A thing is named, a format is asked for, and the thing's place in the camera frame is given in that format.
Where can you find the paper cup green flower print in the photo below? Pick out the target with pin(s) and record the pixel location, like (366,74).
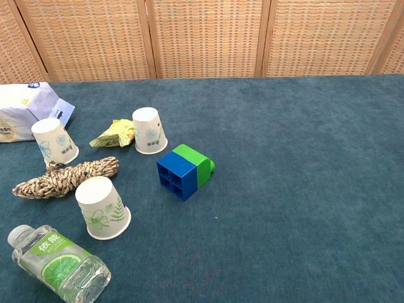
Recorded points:
(99,205)

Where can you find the paper cup blue flower print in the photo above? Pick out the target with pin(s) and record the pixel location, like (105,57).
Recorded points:
(150,129)
(53,139)

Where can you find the white purple tissue pack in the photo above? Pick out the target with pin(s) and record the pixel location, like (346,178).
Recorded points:
(25,104)

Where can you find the green plastic building block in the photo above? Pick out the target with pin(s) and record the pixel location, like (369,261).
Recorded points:
(195,158)

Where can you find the blue plastic building block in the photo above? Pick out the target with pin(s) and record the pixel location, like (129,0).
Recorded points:
(178,168)

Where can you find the crumpled yellow-green wrapper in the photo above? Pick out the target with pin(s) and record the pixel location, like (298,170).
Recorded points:
(115,132)

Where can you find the teal felt table cloth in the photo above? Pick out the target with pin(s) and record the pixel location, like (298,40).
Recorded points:
(284,189)

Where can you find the woven wooden screen panel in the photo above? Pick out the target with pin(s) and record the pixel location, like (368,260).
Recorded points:
(88,38)
(398,53)
(322,38)
(205,38)
(12,53)

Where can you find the clear bottle green lime label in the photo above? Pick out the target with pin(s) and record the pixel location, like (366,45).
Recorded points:
(60,262)

